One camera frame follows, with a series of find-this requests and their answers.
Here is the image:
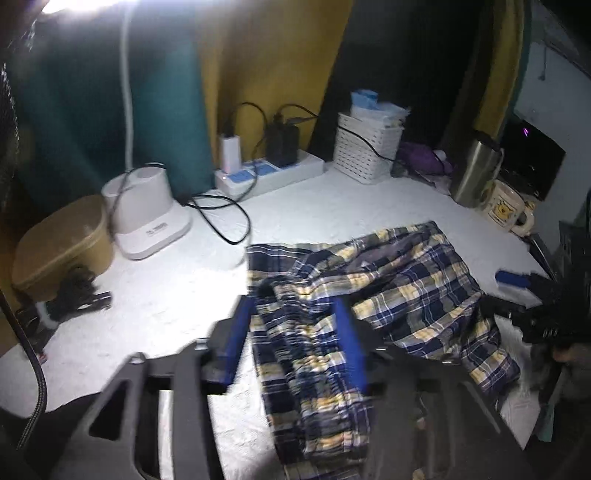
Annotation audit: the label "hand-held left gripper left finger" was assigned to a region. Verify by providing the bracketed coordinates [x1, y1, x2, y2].
[51, 295, 256, 480]

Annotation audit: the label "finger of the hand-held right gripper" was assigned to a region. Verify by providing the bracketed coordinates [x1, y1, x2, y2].
[494, 270, 561, 306]
[480, 295, 528, 331]

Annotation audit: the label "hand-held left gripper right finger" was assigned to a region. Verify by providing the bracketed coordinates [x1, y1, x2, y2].
[332, 298, 532, 480]

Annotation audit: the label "blue yellow plaid pants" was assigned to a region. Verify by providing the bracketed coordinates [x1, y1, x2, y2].
[246, 220, 522, 480]

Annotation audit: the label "white mug with bear print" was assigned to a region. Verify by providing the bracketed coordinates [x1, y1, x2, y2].
[482, 179, 536, 236]

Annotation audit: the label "stainless steel tumbler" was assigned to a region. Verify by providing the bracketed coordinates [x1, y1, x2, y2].
[450, 130, 504, 208]

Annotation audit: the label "black electronic box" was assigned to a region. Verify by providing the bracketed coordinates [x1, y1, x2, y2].
[499, 120, 567, 200]

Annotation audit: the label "white desk lamp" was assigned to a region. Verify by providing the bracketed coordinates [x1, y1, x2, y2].
[39, 0, 192, 260]

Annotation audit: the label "purple cloth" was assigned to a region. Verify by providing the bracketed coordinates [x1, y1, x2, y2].
[399, 141, 451, 178]

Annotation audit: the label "white power strip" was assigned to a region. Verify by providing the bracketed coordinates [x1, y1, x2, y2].
[213, 148, 325, 200]

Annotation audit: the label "black clip tool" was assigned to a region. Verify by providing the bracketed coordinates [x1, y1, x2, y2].
[16, 265, 114, 333]

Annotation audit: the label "white charger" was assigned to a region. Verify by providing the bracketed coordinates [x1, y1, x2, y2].
[219, 134, 242, 171]

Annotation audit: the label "white woven basket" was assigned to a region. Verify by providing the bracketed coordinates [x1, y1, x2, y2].
[333, 112, 404, 185]

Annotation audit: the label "black power adapter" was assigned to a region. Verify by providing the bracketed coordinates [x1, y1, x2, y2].
[265, 113, 300, 167]

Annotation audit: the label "beige oval box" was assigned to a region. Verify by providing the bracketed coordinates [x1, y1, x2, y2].
[11, 194, 115, 303]

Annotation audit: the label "yellow curtain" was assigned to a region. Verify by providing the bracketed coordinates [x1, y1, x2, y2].
[475, 0, 527, 136]
[198, 0, 352, 162]

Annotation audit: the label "blue plastic packets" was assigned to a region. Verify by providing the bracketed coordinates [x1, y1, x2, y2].
[348, 90, 411, 125]

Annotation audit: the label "teal curtain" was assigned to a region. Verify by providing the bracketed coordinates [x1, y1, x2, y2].
[18, 14, 205, 209]

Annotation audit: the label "black lamp cable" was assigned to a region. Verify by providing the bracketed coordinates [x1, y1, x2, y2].
[108, 167, 252, 245]

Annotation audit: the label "black cable over basket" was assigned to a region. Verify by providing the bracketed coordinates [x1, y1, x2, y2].
[342, 127, 403, 163]

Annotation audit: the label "black braided cable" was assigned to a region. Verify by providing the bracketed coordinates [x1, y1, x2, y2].
[14, 277, 48, 450]

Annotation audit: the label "black charger cable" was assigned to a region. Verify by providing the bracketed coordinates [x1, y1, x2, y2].
[225, 102, 267, 140]

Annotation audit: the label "black adapter cable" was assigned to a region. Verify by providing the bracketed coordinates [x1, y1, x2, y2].
[252, 104, 320, 158]

